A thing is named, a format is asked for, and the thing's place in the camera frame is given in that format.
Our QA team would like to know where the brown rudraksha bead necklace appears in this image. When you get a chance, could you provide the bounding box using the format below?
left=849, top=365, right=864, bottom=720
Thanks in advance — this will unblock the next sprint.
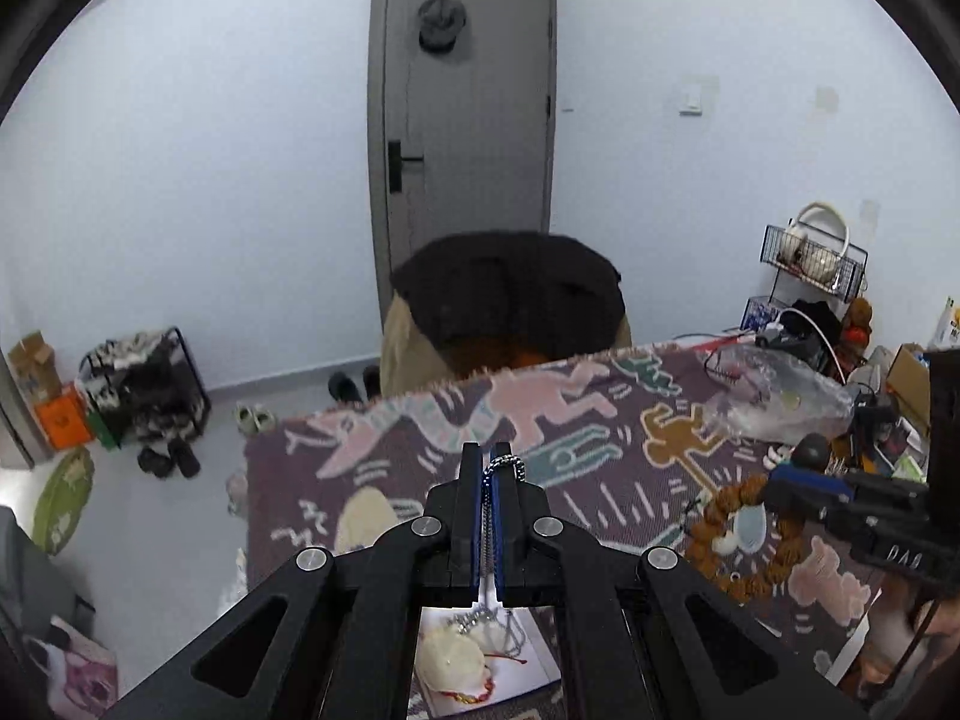
left=683, top=471, right=809, bottom=605

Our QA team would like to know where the red cord bracelet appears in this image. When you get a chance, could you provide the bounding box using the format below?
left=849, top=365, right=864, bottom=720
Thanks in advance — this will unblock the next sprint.
left=437, top=650, right=531, bottom=706

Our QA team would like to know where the silver ball chain necklace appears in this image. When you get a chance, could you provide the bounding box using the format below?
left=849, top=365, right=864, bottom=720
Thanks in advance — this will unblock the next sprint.
left=447, top=452, right=536, bottom=665

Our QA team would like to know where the black-haired boy figurine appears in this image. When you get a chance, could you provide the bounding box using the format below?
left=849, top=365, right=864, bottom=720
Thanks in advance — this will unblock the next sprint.
left=763, top=433, right=832, bottom=473

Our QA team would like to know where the black open gift box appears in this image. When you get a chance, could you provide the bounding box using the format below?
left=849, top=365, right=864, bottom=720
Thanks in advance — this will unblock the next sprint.
left=407, top=600, right=562, bottom=718

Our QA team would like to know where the clear plastic bag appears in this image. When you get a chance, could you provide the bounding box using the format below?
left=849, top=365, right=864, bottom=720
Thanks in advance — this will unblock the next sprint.
left=703, top=344, right=854, bottom=445

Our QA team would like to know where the purple patterned woven blanket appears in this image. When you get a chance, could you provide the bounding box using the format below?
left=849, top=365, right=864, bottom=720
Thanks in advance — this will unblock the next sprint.
left=245, top=348, right=878, bottom=718

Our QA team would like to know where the white handbag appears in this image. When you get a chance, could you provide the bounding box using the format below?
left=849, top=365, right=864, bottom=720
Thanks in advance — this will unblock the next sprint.
left=778, top=202, right=851, bottom=288

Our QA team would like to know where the green round floor mat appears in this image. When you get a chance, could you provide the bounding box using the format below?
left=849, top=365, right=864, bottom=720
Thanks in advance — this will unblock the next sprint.
left=31, top=445, right=94, bottom=556

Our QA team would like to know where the black shoe rack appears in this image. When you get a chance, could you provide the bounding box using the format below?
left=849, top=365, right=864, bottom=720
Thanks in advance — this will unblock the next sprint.
left=75, top=327, right=210, bottom=450

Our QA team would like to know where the orange paper bag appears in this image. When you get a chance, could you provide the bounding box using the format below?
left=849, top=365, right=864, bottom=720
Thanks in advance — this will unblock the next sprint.
left=34, top=385, right=94, bottom=452

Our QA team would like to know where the black jacket on chair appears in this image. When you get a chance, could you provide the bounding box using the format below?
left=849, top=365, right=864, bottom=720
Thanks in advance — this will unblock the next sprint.
left=391, top=231, right=626, bottom=340

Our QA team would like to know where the cardboard box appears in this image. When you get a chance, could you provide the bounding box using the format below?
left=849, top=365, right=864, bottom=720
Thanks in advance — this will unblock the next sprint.
left=7, top=332, right=62, bottom=403

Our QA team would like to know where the grey door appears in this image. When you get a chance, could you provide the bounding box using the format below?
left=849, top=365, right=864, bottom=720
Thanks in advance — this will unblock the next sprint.
left=368, top=0, right=556, bottom=305

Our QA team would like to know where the grey cap on door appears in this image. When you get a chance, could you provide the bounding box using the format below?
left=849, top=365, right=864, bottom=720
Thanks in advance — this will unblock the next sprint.
left=416, top=0, right=467, bottom=55

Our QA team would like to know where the black wire wall basket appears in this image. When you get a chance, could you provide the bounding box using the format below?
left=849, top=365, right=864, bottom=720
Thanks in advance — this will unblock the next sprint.
left=760, top=223, right=869, bottom=302

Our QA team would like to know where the white wall switch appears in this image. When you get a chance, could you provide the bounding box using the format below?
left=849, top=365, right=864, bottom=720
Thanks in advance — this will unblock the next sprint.
left=679, top=83, right=703, bottom=117

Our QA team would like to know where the black door handle lock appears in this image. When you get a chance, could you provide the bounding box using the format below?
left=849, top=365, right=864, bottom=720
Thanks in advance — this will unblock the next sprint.
left=387, top=140, right=425, bottom=193

